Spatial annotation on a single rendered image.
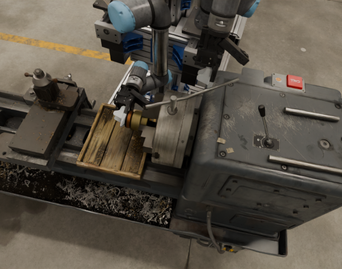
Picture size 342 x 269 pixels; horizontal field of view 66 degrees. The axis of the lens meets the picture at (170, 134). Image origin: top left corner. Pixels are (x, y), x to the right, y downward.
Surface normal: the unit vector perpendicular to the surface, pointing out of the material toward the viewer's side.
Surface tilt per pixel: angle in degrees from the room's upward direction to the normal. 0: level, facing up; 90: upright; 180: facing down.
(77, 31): 0
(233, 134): 0
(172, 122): 24
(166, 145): 58
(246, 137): 0
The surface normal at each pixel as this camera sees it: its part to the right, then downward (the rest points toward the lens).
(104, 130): 0.07, -0.52
